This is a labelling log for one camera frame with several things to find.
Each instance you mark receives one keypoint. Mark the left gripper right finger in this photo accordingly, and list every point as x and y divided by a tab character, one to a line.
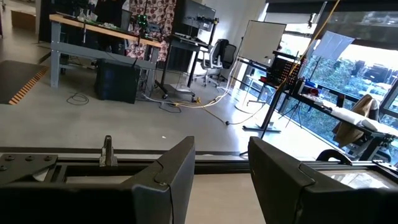
276	186

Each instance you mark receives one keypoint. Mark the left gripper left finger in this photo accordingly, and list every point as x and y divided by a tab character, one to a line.
161	193

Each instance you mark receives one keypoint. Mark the black pegboard orange dots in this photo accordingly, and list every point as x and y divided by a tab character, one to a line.
283	70

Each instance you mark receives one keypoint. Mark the black box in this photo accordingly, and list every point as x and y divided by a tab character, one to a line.
116	81

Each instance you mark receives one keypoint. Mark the brown jacket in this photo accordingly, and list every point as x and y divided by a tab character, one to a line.
365	104

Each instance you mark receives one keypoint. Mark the long black-legged desk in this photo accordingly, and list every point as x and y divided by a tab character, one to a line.
382	126

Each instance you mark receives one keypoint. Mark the black office chair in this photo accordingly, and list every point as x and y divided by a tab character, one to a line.
222	53

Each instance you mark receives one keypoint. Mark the whiteboard on stand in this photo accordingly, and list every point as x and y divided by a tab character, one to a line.
261	40

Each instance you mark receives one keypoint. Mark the pale fabric panel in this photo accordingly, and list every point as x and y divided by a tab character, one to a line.
332	45

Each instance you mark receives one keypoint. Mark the black rolling cart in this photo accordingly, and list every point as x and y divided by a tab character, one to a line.
183	40

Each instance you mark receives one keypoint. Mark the green lit device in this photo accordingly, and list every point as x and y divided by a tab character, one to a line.
143	21

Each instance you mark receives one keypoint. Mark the wooden top workbench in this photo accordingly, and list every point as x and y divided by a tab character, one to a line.
55	56

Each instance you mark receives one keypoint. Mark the red circle-pattern cloth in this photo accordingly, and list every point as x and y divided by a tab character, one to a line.
155	15

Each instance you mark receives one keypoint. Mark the black monitor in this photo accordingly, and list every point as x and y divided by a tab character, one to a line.
196	14

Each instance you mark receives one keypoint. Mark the black floor mat orange edge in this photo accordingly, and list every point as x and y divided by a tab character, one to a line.
18	79

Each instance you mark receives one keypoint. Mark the person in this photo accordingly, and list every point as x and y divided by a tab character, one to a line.
109	9

